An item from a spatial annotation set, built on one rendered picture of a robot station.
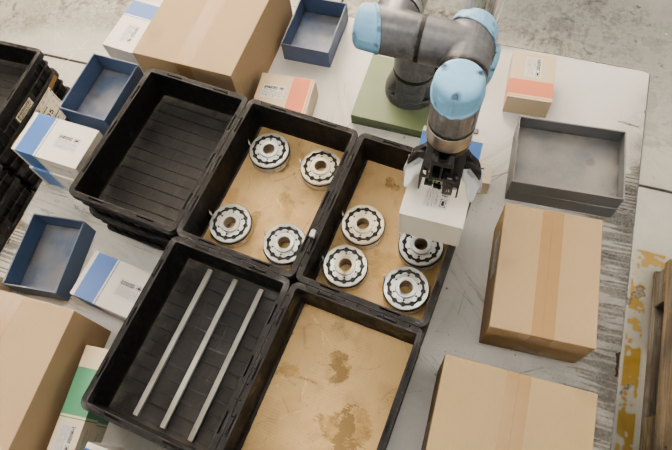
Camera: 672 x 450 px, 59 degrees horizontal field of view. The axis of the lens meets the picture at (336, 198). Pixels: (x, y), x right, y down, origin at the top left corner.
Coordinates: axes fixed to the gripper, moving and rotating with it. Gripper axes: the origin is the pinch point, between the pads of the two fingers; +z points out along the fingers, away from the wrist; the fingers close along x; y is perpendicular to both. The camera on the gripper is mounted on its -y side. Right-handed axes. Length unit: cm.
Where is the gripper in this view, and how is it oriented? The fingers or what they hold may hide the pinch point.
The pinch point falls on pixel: (441, 181)
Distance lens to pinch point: 116.8
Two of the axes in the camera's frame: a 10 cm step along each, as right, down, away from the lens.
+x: 9.5, 2.3, -1.9
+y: -2.9, 8.7, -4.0
